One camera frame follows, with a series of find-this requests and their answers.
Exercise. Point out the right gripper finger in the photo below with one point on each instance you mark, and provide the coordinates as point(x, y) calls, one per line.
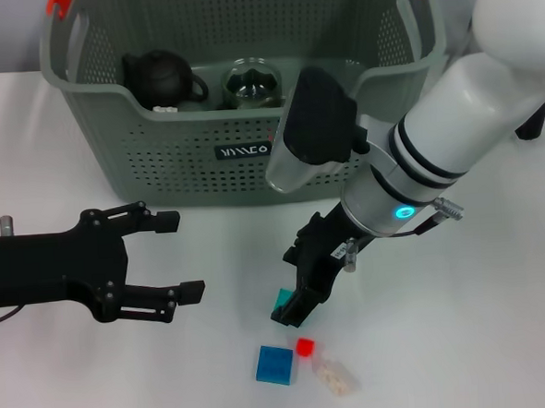
point(295, 311)

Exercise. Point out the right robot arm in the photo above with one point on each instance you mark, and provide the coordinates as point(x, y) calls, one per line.
point(456, 109)

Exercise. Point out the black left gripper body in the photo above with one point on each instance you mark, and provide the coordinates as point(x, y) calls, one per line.
point(50, 268)

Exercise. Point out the blue four-stud brick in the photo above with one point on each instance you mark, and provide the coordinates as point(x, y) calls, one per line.
point(274, 365)

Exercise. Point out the dark clay teapot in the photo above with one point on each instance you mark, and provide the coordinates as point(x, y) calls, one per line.
point(158, 79)

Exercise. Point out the small white brick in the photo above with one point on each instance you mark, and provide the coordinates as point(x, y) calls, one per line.
point(165, 109)

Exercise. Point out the long clear white brick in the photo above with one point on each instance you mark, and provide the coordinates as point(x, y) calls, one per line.
point(336, 377)

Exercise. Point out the grey-green perforated storage bin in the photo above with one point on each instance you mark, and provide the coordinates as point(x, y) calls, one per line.
point(182, 172)

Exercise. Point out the glass teacup with black sleeve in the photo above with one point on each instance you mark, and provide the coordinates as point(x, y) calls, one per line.
point(251, 85)

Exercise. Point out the teal square brick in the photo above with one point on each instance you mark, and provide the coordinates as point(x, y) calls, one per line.
point(282, 298)

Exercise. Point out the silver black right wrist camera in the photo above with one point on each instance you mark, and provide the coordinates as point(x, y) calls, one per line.
point(314, 127)

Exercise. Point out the small red sloped brick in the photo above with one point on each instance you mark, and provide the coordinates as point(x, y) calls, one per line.
point(305, 346)

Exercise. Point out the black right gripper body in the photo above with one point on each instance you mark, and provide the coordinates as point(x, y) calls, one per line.
point(321, 252)

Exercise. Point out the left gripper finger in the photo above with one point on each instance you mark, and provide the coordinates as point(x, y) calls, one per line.
point(158, 299)
point(158, 220)

